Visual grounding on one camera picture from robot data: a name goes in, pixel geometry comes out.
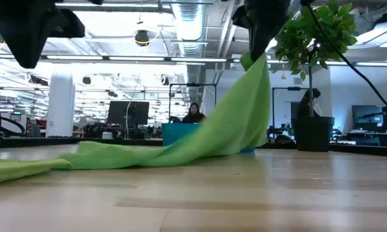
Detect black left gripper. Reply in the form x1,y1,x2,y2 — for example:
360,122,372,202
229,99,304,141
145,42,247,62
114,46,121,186
0,0,86,69

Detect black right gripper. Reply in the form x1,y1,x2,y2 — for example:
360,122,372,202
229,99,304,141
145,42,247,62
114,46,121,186
231,0,292,62

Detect green microfiber towel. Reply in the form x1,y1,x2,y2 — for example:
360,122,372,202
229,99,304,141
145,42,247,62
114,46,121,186
0,157,72,186
59,51,272,171

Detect green leafy plant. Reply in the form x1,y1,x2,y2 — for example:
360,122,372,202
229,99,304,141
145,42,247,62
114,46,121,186
275,0,358,117

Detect white pillar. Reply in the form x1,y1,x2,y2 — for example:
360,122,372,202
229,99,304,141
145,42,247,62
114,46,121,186
46,72,75,138

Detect dark desk monitor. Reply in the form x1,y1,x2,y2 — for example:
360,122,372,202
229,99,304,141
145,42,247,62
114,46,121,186
351,104,387,133

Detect teal knitted cloth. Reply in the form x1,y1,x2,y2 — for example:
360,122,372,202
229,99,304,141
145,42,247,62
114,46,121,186
161,123,257,154

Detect black computer monitor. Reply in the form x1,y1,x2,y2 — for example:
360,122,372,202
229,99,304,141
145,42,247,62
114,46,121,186
107,101,150,126

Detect black metal stand frame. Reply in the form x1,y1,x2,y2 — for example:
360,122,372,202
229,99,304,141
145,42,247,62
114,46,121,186
272,86,319,119
168,82,217,124

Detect silver ceiling duct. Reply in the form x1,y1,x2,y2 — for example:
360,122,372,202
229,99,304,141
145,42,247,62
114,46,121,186
172,3,207,84

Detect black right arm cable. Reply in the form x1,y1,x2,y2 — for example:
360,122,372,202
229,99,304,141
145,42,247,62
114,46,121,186
304,3,387,117

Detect black aluminium table frame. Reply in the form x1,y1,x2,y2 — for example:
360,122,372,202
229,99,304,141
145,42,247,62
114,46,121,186
0,137,387,158

